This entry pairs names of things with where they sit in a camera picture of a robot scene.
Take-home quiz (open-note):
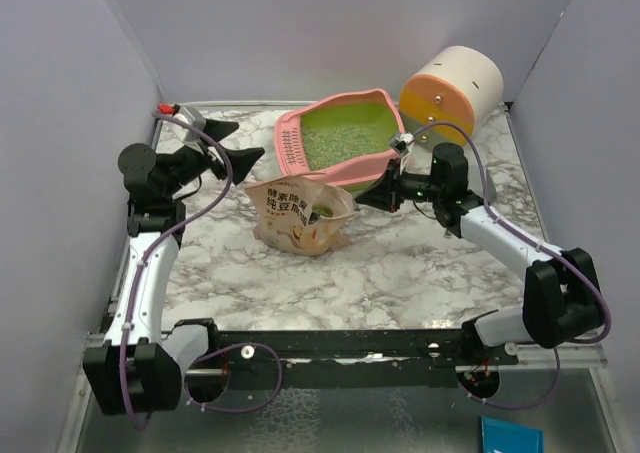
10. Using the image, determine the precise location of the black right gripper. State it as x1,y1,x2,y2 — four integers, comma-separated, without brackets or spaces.
355,158,444,214

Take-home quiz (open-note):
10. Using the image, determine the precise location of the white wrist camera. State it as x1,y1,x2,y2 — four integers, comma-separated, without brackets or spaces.
389,132,415,172
156,104,206,150

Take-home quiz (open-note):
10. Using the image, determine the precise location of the orange drawer storage cabinet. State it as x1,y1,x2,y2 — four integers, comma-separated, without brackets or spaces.
398,46,504,149

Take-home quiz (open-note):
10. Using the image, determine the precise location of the pink cat litter bag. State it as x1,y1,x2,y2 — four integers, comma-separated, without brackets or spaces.
245,175,356,256

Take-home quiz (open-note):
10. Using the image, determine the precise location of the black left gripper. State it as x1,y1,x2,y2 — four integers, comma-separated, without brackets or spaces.
163,119,265,198

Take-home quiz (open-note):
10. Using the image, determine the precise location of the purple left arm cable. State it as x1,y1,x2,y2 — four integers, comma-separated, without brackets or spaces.
118,112,284,432

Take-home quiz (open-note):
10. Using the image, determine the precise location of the aluminium frame rail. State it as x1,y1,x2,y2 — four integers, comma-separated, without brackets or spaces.
84,330,609,377

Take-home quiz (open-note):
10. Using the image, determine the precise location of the blue card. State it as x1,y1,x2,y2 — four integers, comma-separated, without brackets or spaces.
481,417,544,453

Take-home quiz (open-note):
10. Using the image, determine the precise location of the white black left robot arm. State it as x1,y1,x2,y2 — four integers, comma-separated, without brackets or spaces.
83,117,264,416

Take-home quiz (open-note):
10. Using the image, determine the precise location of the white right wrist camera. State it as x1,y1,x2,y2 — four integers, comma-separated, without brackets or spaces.
389,132,415,172

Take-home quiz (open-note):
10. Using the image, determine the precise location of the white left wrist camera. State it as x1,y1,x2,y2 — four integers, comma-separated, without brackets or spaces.
156,104,206,150

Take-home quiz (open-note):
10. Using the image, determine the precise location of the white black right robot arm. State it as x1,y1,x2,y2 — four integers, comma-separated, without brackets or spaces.
356,143,609,364

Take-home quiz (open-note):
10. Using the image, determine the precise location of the metal litter scoop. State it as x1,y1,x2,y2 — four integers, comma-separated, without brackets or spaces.
486,176,497,204

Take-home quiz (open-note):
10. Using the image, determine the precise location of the black base crossbar plate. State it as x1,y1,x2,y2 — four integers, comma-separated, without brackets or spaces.
186,329,517,392

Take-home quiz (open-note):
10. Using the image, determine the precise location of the pink green litter box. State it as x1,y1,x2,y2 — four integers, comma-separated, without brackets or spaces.
274,89,404,190

